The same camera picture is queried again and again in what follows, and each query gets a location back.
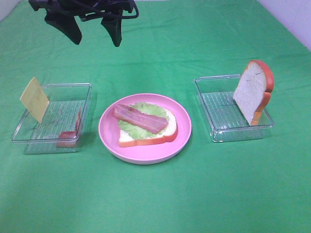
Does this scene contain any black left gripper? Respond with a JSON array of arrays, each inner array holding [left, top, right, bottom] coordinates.
[[28, 0, 134, 47]]

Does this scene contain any yellow toy cheese slice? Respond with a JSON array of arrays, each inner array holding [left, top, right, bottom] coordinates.
[[20, 77, 50, 123]]

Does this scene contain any green toy lettuce leaf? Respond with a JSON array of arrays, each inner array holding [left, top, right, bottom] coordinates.
[[118, 102, 169, 140]]

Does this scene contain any toy bacon strip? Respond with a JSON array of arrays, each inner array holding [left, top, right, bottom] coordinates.
[[56, 108, 81, 148], [113, 104, 169, 133]]

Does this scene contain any toy bread slice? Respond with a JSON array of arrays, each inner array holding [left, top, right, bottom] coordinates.
[[119, 109, 178, 148], [233, 60, 275, 126]]

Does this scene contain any clear left plastic tray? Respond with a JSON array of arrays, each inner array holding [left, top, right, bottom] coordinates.
[[11, 83, 93, 154]]

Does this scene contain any clear plastic tray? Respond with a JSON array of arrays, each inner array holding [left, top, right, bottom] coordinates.
[[194, 74, 274, 143], [11, 83, 93, 154]]

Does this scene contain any pink round plate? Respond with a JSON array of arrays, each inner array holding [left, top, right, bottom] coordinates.
[[98, 93, 192, 165]]

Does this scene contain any green tablecloth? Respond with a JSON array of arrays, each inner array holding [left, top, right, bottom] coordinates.
[[0, 0, 311, 233]]

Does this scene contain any clear right plastic tray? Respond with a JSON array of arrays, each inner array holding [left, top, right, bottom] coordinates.
[[194, 74, 274, 143]]

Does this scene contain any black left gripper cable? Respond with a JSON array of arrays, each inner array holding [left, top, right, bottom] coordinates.
[[58, 0, 139, 21]]

